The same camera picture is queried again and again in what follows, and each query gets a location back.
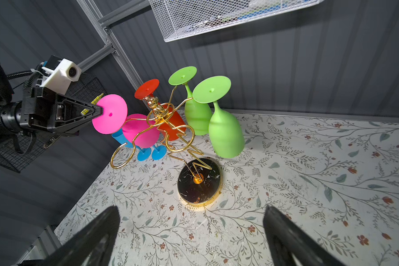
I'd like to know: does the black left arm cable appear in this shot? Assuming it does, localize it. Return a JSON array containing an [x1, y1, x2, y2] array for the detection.
[[6, 69, 42, 89]]

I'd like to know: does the red wine glass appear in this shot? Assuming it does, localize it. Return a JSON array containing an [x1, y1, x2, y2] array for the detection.
[[135, 79, 186, 142]]

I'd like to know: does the blue wine glass front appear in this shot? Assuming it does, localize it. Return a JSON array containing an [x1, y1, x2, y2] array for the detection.
[[151, 144, 167, 161]]

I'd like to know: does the yellow item in black basket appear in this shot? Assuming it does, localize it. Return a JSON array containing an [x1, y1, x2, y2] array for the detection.
[[80, 97, 100, 116]]

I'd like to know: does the green wine glass back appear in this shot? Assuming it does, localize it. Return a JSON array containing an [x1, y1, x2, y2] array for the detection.
[[168, 66, 212, 136]]

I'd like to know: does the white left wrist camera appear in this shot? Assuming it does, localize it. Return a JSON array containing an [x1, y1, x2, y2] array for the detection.
[[40, 55, 82, 95]]

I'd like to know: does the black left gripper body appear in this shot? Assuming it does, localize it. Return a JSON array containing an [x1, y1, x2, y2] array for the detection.
[[19, 87, 65, 131]]

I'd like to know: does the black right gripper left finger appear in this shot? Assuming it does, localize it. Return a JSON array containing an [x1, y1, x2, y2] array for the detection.
[[36, 206, 120, 266]]

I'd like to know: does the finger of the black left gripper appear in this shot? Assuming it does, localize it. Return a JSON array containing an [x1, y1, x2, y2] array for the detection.
[[54, 94, 103, 121], [47, 118, 92, 137]]

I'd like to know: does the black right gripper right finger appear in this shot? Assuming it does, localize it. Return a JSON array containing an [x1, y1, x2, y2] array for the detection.
[[263, 205, 343, 266]]

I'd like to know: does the blue wine glass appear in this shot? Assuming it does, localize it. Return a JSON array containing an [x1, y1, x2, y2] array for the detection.
[[111, 129, 151, 161], [151, 144, 167, 161]]

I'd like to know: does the green wine glass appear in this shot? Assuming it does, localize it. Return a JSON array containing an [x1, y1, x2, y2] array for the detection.
[[168, 66, 212, 136], [193, 75, 245, 158]]

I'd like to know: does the pink wine glass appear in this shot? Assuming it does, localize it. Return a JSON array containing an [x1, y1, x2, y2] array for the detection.
[[92, 94, 159, 151]]

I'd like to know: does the gold wine glass rack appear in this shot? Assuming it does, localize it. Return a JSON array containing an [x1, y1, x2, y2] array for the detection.
[[110, 85, 223, 206]]

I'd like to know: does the white wire mesh basket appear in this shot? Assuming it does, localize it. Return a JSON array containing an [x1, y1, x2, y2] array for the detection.
[[149, 0, 321, 42]]

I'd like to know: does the black wire basket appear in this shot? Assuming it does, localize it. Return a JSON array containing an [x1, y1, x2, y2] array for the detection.
[[0, 74, 106, 173]]

